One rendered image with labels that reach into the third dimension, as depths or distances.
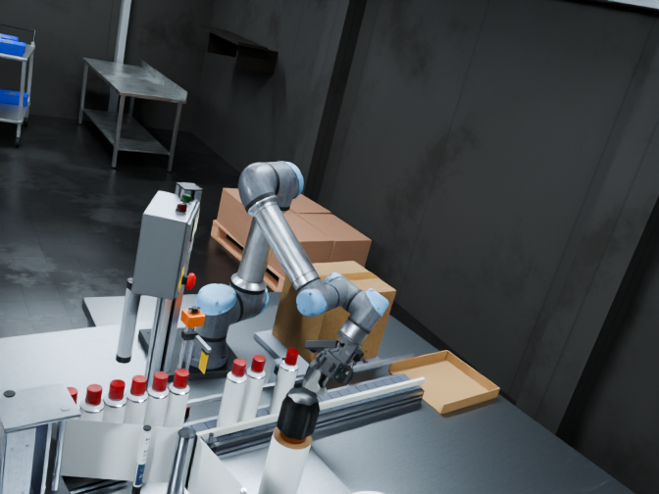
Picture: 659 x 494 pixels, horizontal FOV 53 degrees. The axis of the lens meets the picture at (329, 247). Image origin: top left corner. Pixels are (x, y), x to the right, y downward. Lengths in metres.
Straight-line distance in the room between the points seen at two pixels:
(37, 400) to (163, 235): 0.40
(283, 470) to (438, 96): 3.67
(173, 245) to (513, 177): 3.09
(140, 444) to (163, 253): 0.40
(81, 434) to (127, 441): 0.09
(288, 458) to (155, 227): 0.57
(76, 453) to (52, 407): 0.19
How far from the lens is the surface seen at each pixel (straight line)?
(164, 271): 1.48
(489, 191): 4.40
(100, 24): 8.28
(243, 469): 1.72
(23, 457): 1.40
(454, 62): 4.79
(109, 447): 1.54
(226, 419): 1.79
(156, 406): 1.64
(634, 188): 3.59
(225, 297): 2.04
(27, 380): 2.02
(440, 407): 2.28
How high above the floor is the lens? 1.97
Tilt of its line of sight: 20 degrees down
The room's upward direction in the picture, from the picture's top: 15 degrees clockwise
